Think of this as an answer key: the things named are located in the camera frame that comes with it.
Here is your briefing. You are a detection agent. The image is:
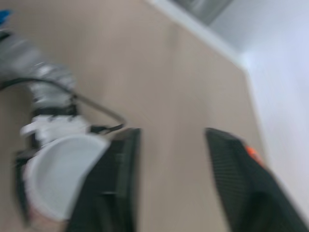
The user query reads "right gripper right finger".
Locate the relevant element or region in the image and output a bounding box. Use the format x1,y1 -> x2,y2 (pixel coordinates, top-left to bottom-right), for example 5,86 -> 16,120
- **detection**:
205,127 -> 309,232

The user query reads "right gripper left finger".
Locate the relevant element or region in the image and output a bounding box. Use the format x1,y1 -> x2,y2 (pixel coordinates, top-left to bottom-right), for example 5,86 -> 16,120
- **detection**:
66,128 -> 142,232

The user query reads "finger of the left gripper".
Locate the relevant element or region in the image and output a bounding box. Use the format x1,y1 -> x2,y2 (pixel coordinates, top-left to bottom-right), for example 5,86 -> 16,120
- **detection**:
14,150 -> 30,227

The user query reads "white round lid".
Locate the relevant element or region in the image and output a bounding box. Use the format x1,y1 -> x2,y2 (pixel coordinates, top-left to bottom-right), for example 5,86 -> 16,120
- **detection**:
24,134 -> 110,221

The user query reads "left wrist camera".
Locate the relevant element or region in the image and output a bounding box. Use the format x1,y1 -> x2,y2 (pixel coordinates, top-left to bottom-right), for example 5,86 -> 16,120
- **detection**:
20,114 -> 90,148

